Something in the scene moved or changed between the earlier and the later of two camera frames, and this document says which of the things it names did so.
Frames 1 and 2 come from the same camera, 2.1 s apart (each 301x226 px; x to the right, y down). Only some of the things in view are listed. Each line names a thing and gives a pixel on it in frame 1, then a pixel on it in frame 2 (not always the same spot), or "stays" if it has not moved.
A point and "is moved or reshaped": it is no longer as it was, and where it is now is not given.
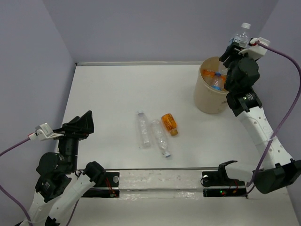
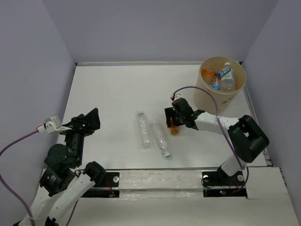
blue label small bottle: x=218 y=81 stays
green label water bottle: x=242 y=33 is moved or reshaped
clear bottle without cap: x=145 y=130 stays
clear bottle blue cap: x=157 y=130 stays
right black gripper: x=232 y=52 → x=170 y=112
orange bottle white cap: x=208 y=73 stays
